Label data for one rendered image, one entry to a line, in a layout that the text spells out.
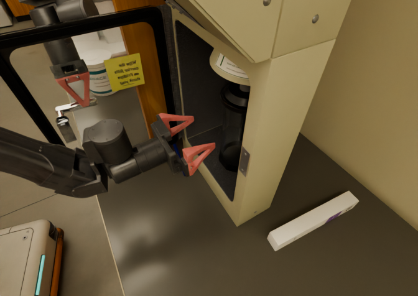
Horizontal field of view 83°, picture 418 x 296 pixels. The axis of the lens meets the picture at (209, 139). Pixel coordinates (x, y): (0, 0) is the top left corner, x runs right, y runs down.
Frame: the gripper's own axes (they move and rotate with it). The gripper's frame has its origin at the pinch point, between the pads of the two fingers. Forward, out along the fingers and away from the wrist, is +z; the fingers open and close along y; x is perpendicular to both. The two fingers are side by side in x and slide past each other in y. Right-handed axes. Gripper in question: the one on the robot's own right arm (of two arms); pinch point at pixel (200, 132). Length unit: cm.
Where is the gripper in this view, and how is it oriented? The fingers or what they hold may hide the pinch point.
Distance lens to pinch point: 51.8
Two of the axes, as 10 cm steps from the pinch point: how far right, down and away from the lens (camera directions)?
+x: 0.3, 6.8, 7.4
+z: 8.7, -3.9, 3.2
